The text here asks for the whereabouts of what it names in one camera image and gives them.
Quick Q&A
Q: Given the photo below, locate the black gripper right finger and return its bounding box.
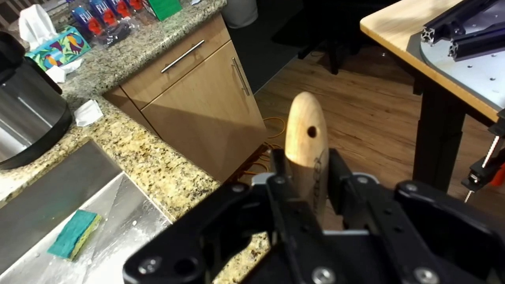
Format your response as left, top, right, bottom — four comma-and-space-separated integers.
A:
329, 148, 505, 284

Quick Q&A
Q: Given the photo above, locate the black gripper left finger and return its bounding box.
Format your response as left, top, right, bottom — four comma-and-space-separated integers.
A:
123, 148, 338, 284

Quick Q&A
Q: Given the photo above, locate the wooden spoon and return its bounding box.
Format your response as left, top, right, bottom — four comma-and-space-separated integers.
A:
283, 89, 332, 211

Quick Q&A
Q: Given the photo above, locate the stainless steel sink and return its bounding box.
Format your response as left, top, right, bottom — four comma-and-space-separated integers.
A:
0, 138, 174, 284

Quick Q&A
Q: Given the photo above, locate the light wood base cabinet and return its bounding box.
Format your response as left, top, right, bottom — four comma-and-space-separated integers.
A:
101, 12, 270, 184

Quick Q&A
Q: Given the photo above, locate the green dish sponge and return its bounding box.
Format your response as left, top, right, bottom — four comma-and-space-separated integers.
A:
46, 208, 104, 261

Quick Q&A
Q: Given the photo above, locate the grey mounting plate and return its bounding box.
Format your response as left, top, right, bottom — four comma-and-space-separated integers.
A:
407, 28, 505, 111

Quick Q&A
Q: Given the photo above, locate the crumpled white paper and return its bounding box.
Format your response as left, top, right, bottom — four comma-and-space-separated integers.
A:
73, 97, 104, 127

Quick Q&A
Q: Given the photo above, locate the black aluminium extrusion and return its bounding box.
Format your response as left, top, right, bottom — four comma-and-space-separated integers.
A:
420, 0, 499, 43
449, 21, 505, 61

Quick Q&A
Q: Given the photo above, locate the wooden table with black legs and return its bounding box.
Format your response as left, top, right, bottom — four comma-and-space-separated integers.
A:
360, 0, 505, 193

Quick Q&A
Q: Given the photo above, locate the white napkin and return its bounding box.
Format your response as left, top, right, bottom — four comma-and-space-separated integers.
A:
45, 54, 86, 84

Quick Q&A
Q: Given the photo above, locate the steel pressure cooker black lid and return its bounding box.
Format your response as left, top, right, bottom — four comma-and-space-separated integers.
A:
0, 29, 76, 170

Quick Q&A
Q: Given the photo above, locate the grey trash bin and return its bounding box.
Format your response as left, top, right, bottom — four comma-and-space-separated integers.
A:
220, 0, 261, 29

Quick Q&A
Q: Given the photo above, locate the green box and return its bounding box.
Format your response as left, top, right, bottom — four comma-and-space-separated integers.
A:
146, 0, 183, 21

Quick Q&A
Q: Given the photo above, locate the colourful tissue box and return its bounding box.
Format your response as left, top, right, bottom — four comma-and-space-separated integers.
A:
16, 2, 93, 72

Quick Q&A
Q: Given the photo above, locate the metal base door handle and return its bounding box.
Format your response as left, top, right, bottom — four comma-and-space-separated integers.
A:
231, 56, 253, 97

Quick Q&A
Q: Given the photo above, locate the metal drawer handle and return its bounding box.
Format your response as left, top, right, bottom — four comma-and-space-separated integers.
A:
160, 37, 209, 75

